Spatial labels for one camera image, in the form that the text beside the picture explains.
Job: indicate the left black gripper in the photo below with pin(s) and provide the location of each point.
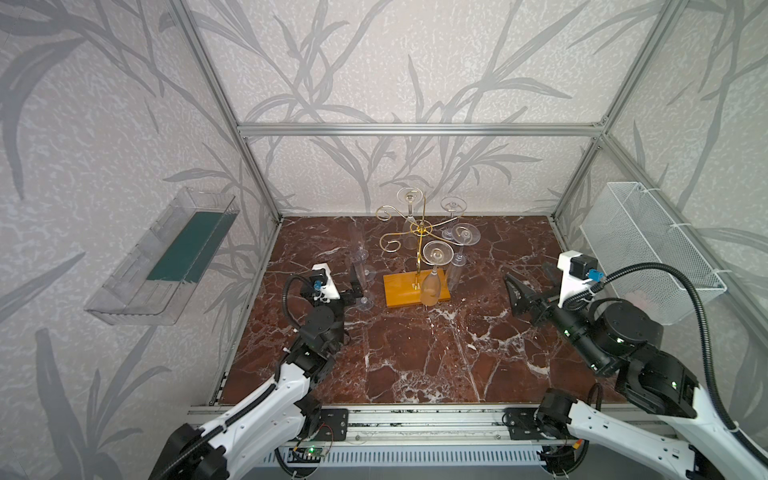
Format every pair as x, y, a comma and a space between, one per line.
339, 294

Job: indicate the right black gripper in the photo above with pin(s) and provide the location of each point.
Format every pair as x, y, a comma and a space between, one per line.
539, 300

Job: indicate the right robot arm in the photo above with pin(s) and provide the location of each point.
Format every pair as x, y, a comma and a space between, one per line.
617, 339

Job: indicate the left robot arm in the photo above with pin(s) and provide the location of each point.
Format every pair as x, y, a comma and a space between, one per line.
282, 408

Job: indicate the yellow wooden rack base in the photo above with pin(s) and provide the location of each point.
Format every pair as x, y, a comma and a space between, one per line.
404, 289

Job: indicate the front amber wine glass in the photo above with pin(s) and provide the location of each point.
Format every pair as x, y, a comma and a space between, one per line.
436, 254

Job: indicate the green circuit board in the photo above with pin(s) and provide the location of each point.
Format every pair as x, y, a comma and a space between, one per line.
311, 454

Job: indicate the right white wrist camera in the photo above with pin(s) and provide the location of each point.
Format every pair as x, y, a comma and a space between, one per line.
579, 273

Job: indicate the gold wire glass rack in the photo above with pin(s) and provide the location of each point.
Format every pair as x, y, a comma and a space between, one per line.
416, 234

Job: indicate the white wire mesh basket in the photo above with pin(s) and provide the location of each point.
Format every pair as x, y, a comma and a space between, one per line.
627, 225

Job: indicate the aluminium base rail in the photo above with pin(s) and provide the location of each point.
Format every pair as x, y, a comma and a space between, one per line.
405, 435

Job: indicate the aluminium frame crossbar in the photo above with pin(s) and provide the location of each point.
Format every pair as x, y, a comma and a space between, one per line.
252, 130

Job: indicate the clear plastic wall bin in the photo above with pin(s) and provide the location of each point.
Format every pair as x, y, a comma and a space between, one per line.
156, 280

